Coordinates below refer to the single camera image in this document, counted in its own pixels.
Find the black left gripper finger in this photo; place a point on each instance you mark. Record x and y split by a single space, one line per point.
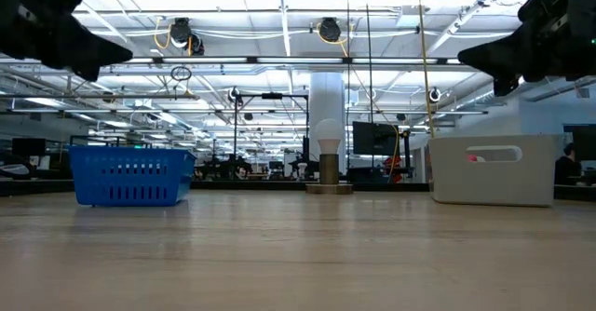
88 43
93 60

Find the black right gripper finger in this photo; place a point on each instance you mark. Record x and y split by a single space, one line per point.
507 48
512 69

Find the pink cube wall charger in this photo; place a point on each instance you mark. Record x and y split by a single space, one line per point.
472 158

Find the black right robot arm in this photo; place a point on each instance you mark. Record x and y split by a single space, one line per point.
584 31

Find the black monitor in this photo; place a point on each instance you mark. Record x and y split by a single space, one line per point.
582 141
375 139

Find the person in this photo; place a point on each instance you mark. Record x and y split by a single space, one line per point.
567 166

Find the white plastic storage bin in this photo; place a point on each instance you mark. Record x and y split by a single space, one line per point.
493 185

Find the blue plastic slotted basket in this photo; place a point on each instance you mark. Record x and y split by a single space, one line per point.
130 176

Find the red object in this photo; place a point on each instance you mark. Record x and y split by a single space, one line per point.
392 169

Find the white column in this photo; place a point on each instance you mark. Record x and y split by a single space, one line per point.
326 97

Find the white light bulb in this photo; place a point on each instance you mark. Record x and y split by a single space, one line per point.
329 134

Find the brass lamp base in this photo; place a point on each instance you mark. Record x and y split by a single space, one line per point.
329 171

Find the black stand frame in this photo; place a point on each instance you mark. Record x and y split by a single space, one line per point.
306 115

